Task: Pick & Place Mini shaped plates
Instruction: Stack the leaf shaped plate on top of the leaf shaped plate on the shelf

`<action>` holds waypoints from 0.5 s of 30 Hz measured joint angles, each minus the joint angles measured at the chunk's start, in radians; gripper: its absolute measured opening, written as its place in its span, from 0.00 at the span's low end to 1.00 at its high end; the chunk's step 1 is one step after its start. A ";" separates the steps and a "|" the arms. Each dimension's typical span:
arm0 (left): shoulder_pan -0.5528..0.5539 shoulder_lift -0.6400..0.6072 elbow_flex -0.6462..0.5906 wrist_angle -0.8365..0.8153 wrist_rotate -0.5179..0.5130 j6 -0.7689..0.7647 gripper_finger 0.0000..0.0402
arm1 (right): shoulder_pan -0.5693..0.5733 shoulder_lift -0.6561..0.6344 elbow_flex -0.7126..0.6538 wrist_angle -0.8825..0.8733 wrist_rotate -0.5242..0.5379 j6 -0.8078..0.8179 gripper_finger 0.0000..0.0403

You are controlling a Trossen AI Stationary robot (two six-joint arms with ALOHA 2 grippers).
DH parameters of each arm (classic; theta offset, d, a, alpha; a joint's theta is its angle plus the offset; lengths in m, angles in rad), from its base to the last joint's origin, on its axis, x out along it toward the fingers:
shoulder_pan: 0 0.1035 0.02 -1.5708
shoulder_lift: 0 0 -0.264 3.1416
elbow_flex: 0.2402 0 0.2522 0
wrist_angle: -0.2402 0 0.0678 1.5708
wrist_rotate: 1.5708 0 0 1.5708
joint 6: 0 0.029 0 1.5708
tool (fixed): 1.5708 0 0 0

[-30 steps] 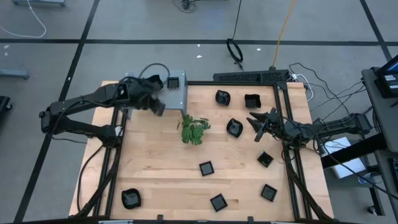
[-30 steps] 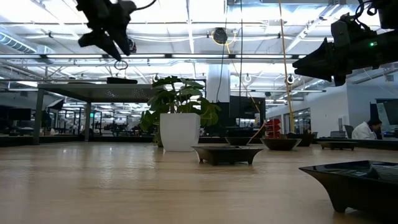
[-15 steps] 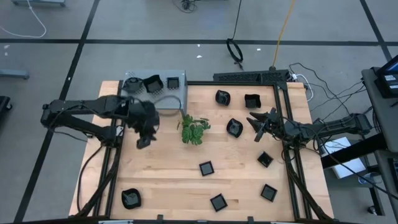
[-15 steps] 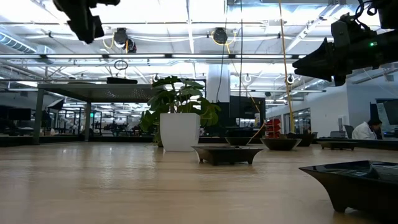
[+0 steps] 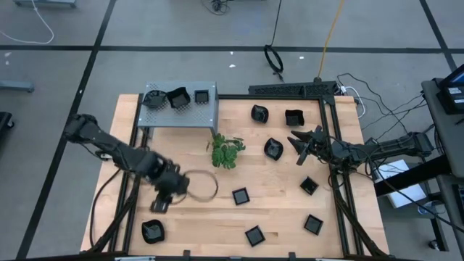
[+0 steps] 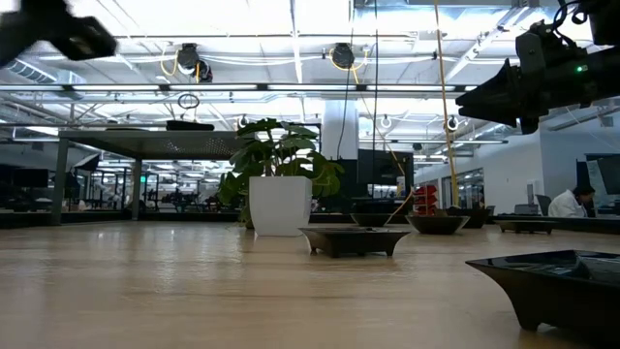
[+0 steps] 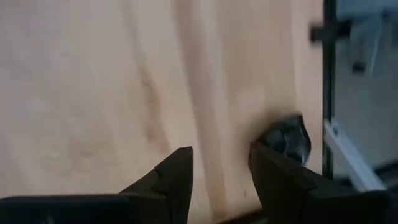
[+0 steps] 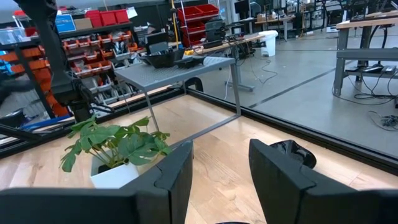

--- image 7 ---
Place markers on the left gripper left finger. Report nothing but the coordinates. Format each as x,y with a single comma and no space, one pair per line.
177,180

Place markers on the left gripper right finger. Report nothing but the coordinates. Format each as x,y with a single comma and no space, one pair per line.
276,186

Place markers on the black glossy pointed bowl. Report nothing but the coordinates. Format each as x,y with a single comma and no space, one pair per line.
289,140

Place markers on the black table edge frame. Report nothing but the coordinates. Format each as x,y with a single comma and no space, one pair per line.
329,93

